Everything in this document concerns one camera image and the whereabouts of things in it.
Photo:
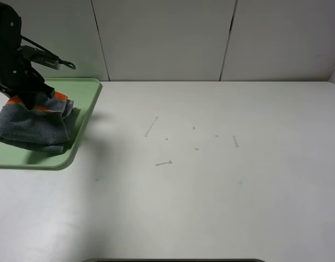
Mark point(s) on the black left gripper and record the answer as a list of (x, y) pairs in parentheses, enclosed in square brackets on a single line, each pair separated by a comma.
[(19, 78)]

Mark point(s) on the grey towel with orange patches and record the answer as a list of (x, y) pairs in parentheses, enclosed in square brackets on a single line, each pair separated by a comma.
[(46, 127)]

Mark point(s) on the light green plastic tray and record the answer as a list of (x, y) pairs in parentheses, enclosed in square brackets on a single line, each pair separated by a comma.
[(84, 92)]

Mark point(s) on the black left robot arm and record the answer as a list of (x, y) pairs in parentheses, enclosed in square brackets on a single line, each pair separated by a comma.
[(10, 36)]

